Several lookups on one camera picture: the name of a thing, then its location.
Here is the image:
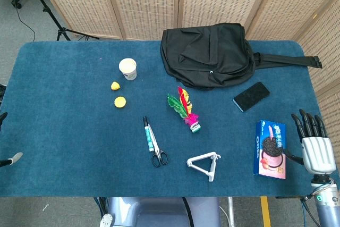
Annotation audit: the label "left robot hand black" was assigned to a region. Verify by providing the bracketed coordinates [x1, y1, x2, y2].
[0, 112, 24, 168]

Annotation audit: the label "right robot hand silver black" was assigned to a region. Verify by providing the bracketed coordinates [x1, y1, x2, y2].
[283, 109, 337, 176]

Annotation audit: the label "colourful feather shuttlecock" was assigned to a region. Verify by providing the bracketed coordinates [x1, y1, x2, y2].
[167, 86, 202, 133]

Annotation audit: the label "white triangular plastic frame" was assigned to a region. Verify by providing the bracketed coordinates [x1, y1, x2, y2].
[186, 152, 222, 183]

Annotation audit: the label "black tripod stand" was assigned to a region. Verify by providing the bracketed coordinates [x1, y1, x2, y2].
[20, 0, 100, 42]

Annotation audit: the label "blue Oreo cookie box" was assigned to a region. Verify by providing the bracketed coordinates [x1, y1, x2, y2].
[252, 120, 287, 180]

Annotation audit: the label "blue table mat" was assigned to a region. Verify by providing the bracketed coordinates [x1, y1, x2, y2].
[0, 40, 340, 198]

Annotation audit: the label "black smartphone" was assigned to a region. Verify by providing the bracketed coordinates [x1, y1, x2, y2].
[232, 81, 271, 112]

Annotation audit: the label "silver metal table leg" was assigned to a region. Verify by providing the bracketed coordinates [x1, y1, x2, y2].
[227, 197, 236, 227]

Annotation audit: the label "round yellow cap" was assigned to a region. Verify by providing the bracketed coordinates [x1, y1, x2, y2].
[114, 96, 127, 109]

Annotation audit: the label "white marker pen black cap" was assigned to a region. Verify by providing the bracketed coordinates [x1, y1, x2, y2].
[143, 116, 155, 153]

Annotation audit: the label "black backpack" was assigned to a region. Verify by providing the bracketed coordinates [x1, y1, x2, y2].
[160, 22, 323, 91]

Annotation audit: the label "white paper cup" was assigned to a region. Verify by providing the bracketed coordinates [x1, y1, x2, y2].
[118, 58, 138, 81]

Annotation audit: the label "grey-blue robot torso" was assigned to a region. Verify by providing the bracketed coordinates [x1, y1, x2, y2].
[99, 197, 223, 227]

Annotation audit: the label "wooden woven folding screen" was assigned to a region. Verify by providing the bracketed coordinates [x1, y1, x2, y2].
[31, 0, 340, 164]

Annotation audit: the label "thin black floor cable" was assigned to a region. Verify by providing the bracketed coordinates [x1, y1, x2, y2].
[11, 0, 36, 42]

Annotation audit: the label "black-handled scissors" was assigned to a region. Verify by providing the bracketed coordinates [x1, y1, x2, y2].
[147, 123, 169, 168]

